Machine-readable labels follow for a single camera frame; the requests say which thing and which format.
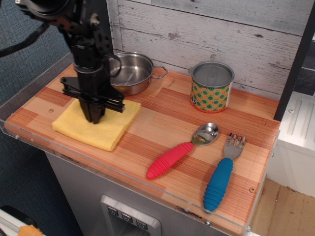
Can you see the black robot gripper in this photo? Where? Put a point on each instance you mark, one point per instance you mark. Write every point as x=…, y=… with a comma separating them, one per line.
x=93, y=87

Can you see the yellow rag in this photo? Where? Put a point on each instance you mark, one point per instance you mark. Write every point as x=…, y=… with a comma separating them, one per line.
x=104, y=135

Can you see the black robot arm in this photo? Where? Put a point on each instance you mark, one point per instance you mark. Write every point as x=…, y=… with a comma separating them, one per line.
x=85, y=27

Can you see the small steel pot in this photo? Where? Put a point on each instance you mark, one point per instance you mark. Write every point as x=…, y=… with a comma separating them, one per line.
x=132, y=73

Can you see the grey toy fridge cabinet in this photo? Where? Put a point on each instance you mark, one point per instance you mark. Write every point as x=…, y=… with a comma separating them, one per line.
x=84, y=187

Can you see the silver dispenser button panel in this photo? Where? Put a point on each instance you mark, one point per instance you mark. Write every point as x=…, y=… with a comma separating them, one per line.
x=123, y=220

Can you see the patterned tin can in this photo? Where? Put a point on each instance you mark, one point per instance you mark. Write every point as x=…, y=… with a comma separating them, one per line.
x=211, y=83

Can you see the clear acrylic table guard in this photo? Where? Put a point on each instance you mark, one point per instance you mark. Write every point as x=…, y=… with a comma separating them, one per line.
x=167, y=118

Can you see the orange object at corner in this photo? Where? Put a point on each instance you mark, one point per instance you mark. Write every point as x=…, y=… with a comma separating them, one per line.
x=29, y=230

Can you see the white toy appliance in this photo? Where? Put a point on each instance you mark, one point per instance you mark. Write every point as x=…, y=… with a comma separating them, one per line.
x=292, y=163

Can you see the black left frame post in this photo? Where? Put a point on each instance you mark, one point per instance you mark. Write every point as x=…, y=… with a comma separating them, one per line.
x=108, y=14

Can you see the black frame post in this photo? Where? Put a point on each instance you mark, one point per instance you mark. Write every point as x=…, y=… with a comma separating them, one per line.
x=297, y=65
x=108, y=14

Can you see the red handled spoon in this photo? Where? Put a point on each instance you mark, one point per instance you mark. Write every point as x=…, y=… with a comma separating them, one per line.
x=202, y=136

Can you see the blue handled fork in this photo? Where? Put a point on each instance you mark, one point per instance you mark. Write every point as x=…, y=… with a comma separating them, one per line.
x=216, y=188

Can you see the black right frame post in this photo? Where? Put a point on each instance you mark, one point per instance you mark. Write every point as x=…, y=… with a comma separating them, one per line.
x=297, y=65

